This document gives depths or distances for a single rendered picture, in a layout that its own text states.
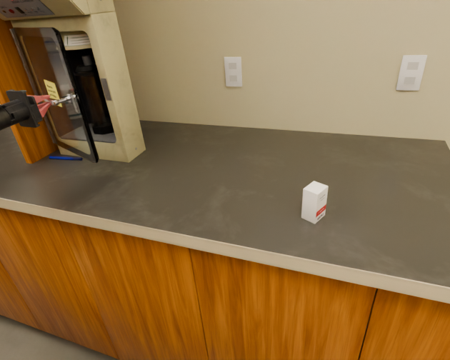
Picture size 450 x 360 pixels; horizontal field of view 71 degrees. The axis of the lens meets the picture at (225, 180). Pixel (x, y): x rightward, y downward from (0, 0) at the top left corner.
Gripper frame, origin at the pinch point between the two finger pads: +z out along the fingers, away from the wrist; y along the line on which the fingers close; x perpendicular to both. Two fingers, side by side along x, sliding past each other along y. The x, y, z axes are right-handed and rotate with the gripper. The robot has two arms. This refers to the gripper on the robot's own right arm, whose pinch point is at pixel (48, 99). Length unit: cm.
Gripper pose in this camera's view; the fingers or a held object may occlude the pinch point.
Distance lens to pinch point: 109.9
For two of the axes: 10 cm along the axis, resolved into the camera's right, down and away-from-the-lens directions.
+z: 3.6, -5.0, 7.9
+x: -9.3, -1.3, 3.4
